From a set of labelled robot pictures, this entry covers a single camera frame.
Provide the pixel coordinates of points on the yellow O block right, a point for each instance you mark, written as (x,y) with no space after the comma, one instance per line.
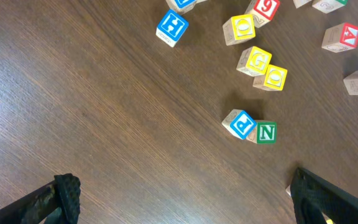
(273,80)

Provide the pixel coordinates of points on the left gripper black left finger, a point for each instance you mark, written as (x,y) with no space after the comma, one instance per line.
(55,202)

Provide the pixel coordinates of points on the red 6 block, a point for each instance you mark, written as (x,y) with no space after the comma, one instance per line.
(262,11)

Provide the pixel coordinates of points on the green L block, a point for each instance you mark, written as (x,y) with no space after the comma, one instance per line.
(327,6)

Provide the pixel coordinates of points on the yellow O block left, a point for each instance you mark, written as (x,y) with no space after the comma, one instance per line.
(239,29)

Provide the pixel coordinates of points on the yellow o block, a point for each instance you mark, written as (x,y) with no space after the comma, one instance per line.
(273,80)
(239,29)

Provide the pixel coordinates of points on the green N block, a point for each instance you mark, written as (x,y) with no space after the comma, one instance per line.
(265,132)

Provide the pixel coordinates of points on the blue P block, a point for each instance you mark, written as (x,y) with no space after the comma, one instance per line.
(239,123)

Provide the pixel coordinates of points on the plain wooden block left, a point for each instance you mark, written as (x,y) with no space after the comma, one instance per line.
(299,3)

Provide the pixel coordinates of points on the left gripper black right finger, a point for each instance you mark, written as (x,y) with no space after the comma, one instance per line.
(313,198)

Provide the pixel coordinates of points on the blue h block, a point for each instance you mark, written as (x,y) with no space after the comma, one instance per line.
(171,28)
(181,6)

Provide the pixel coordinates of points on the red A block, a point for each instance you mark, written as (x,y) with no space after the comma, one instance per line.
(340,38)

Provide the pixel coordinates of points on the blue H block upper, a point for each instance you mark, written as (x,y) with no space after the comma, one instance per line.
(181,6)

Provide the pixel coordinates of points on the yellow G block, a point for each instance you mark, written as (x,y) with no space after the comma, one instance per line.
(254,61)

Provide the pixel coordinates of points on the blue H block lower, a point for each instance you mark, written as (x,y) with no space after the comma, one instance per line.
(171,28)

